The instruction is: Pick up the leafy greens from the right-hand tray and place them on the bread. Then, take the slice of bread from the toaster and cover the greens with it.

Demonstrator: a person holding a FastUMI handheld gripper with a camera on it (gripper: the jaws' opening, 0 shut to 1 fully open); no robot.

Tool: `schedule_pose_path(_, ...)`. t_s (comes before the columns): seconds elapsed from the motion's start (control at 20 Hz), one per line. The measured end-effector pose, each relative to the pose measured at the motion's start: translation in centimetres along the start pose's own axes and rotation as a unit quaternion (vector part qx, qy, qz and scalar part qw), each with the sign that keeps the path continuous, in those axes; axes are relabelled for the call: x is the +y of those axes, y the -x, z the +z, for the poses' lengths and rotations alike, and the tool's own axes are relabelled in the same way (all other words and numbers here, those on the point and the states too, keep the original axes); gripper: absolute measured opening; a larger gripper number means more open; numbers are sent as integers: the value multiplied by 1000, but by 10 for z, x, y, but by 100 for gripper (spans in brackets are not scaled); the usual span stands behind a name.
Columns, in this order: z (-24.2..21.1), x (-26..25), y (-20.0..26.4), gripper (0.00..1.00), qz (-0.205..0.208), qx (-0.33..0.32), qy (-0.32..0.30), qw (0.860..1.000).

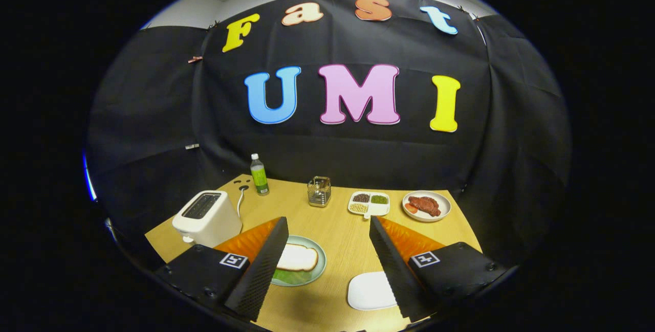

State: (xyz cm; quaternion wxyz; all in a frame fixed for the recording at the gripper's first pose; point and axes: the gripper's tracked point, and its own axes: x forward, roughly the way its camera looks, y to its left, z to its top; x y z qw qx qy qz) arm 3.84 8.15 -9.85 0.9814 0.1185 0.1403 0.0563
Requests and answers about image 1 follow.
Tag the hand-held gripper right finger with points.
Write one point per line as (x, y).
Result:
(396, 270)

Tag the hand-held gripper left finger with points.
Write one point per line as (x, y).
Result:
(263, 270)

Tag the green lettuce leaf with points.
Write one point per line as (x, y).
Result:
(286, 277)

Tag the brown crust toast slice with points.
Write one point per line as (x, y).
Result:
(299, 258)

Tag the pale green round plate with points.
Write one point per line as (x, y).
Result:
(321, 265)

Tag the white divided bean dish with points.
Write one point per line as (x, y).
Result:
(379, 209)

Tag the red tomato slice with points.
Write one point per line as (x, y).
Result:
(410, 208)

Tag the white toaster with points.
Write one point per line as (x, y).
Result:
(210, 227)

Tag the brown meat steak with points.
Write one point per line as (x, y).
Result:
(424, 205)

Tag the round white meat plate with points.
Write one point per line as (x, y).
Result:
(442, 201)

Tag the green label drink bottle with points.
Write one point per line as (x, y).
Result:
(259, 176)

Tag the black backdrop cloth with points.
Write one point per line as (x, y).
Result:
(153, 117)

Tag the copper backdrop clip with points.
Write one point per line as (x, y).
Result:
(194, 59)

